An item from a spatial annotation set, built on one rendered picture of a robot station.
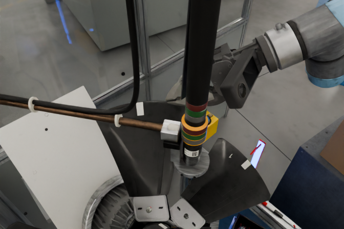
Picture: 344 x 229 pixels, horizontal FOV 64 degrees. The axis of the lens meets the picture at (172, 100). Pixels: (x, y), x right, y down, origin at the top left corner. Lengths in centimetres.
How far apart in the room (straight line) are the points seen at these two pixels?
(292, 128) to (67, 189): 216
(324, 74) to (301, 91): 247
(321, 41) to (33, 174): 74
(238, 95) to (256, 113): 226
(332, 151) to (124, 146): 79
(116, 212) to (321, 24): 64
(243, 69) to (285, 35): 9
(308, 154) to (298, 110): 166
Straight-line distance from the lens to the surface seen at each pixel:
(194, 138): 45
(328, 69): 59
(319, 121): 284
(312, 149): 124
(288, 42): 50
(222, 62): 49
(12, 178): 139
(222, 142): 88
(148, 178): 69
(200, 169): 53
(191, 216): 79
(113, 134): 70
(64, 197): 87
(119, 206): 81
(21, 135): 83
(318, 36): 51
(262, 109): 274
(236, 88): 43
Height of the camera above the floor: 191
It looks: 45 degrees down
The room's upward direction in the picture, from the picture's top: straight up
